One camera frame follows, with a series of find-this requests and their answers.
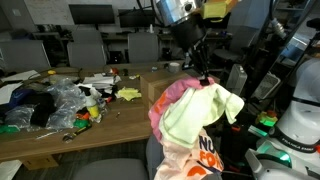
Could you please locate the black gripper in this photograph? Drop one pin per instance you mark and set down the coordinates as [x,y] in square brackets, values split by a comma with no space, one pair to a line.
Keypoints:
[190,35]

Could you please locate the pale cream towel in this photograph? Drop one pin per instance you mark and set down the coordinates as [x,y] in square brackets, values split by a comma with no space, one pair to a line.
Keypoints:
[196,113]

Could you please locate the peach shirt with colourful print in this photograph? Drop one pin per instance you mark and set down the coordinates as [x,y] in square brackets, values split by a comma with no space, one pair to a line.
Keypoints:
[186,163]

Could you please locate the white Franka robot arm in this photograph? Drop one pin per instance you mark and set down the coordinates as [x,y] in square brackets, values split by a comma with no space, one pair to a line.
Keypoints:
[300,123]

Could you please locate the large cardboard box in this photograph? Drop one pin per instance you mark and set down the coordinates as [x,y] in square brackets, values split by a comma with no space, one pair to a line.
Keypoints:
[156,83]

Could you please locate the grey office chair with shirts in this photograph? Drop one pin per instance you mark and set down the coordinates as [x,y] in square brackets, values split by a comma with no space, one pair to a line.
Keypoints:
[110,170]

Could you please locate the grey tape roll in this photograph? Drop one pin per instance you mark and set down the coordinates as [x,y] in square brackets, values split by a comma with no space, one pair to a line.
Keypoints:
[174,67]

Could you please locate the white space heater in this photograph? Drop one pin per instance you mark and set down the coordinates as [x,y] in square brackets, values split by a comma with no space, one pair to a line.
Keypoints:
[237,80]

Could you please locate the small white bottle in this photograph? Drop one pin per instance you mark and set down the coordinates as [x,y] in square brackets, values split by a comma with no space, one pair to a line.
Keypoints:
[151,29]

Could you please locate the black computer monitor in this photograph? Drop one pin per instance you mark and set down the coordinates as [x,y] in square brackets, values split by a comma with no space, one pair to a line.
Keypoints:
[136,18]
[91,14]

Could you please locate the yellow cloth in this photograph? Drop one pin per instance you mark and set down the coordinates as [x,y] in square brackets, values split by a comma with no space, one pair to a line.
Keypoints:
[128,94]

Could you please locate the green and orange device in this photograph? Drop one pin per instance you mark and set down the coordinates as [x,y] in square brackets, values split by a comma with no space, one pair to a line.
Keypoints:
[266,119]

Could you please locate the black equipment stand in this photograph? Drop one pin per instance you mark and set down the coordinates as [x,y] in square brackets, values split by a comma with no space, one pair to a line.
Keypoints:
[238,143]

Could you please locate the small red ball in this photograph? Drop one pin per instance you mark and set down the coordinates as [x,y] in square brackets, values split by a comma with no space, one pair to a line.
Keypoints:
[114,70]

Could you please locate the small metal screw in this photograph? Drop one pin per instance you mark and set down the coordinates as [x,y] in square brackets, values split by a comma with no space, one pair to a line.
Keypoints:
[117,115]

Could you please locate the stack of white papers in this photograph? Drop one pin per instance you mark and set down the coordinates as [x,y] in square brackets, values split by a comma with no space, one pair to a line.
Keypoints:
[98,81]

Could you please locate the white and yellow spray bottle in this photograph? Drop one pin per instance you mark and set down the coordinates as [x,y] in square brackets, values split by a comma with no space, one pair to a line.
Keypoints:
[92,108]

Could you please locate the orange plastic item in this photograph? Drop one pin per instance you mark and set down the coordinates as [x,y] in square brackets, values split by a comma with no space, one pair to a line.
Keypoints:
[83,116]

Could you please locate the green plastic item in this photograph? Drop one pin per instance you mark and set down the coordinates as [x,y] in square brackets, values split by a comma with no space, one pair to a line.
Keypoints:
[9,129]
[81,123]

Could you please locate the clear crumpled plastic bag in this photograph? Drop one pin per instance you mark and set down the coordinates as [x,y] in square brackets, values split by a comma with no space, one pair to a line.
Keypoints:
[68,100]
[18,116]

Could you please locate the black and yellow hand tool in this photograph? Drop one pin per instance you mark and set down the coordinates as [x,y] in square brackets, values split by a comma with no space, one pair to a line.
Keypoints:
[75,134]

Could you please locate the black cloth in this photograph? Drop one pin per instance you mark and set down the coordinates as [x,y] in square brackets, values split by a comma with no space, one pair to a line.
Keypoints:
[41,108]

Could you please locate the white paper sheet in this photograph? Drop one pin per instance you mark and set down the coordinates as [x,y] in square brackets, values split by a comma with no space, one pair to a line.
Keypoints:
[21,75]
[8,93]

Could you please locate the blue cloth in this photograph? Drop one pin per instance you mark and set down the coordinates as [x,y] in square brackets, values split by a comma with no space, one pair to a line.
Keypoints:
[20,96]

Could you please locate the yellow wrist camera mount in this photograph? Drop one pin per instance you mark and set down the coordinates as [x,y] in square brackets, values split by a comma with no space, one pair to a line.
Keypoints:
[216,8]

